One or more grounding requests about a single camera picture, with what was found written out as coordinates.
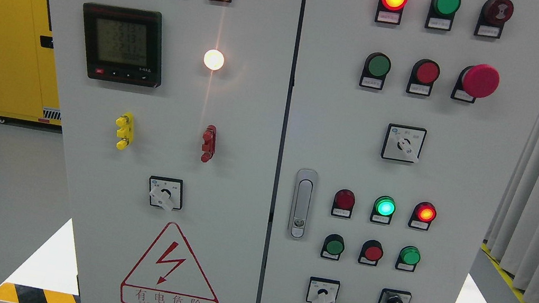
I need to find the small green push button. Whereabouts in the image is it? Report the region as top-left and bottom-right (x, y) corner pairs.
(320, 234), (345, 261)

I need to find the green start push button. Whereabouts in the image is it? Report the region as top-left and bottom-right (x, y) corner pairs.
(359, 51), (392, 90)

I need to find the small red push button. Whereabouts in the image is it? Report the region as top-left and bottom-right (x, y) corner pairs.
(357, 240), (384, 267)

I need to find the red stop push button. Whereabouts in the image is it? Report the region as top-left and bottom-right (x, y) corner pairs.
(405, 58), (440, 97)

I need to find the red mushroom emergency stop button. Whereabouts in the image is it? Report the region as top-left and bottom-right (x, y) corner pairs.
(450, 64), (500, 104)

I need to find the grey electrical control cabinet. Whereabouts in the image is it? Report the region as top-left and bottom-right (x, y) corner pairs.
(49, 0), (539, 303)

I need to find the red terminal connector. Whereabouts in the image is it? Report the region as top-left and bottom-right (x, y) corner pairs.
(200, 124), (217, 162)

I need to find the unlit red indicator light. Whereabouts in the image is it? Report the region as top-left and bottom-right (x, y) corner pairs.
(330, 188), (356, 219)

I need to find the lit white indicator light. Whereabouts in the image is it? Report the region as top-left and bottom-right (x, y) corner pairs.
(203, 49), (225, 71)

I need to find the lit green small indicator light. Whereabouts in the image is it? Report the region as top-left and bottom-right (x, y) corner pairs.
(369, 196), (396, 225)

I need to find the yellow terminal connector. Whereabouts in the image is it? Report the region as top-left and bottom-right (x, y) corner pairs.
(115, 112), (135, 150)

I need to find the red electrical hazard warning sticker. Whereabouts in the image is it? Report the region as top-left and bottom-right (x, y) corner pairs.
(120, 222), (219, 303)

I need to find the lit red small indicator light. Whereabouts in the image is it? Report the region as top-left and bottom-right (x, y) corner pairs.
(407, 201), (438, 231)

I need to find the green indicator light lower right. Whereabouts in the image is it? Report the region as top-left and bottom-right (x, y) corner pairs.
(394, 246), (422, 272)

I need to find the black digital power meter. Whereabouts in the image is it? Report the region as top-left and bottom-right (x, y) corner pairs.
(83, 2), (163, 88)

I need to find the lit red indicator light right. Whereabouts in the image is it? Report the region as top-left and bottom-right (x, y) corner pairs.
(375, 0), (408, 25)

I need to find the dark green indicator light top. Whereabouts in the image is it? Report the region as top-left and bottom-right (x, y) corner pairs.
(425, 0), (461, 32)

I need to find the dark red buzzer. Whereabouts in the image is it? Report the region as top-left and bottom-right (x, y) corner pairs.
(473, 0), (515, 39)

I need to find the silver cabinet door handle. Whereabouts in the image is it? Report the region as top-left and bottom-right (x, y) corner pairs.
(288, 169), (319, 240)

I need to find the white selector switch left door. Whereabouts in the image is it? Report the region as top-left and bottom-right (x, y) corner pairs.
(148, 175), (184, 211)

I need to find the white selector switch upper right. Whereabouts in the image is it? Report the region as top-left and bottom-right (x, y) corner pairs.
(380, 123), (428, 163)

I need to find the white selector switch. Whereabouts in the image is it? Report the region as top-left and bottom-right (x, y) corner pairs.
(305, 277), (341, 303)
(380, 123), (428, 163)

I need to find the white selector switch lower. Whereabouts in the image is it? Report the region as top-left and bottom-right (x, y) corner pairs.
(305, 277), (341, 303)

